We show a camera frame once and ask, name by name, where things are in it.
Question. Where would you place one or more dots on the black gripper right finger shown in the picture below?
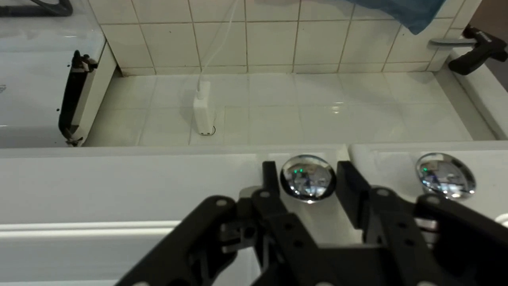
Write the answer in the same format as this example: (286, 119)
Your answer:
(426, 241)

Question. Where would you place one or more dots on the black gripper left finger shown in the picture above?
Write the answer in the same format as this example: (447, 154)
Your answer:
(212, 235)

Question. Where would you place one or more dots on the chrome cabinet knob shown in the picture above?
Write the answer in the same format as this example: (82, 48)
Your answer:
(307, 178)
(445, 175)

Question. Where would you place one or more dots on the blue cloth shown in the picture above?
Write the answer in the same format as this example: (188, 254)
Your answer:
(413, 14)

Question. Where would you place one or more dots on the black faucet handle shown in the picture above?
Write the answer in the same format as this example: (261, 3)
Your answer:
(482, 48)

